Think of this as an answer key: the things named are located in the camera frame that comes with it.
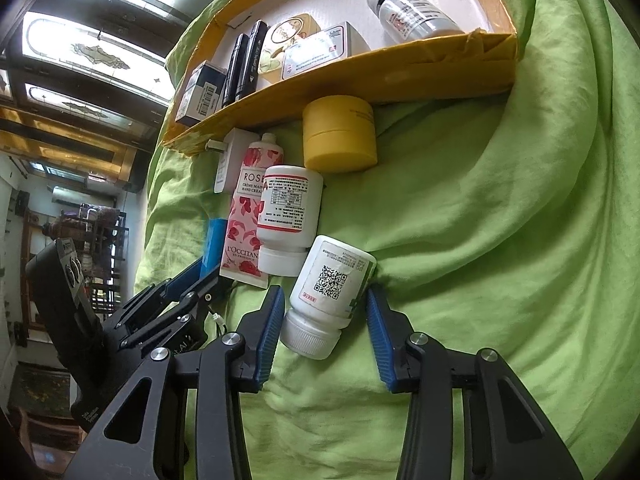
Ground rose hand cream tube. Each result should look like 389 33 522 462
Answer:
219 132 283 288

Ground blue battery pack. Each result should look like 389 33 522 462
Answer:
200 218 228 278

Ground white bottle red label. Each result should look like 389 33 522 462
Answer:
257 165 323 278

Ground white power adapter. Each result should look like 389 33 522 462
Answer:
205 128 260 194

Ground white bottle QR label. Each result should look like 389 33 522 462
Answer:
280 235 376 360

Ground blue white medicine box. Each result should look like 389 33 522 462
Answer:
176 61 227 127

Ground black pen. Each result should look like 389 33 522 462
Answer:
221 34 248 107
235 20 268 101

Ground yellow round jar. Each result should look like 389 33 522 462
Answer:
303 96 378 174

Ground yellow cartoon timer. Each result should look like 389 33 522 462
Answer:
258 13 320 84

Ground white red ointment box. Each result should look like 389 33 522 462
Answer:
281 22 370 80

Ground grey white medicine bottle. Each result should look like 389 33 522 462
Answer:
366 0 463 44

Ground yellow cardboard tray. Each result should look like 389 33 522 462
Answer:
160 0 518 156

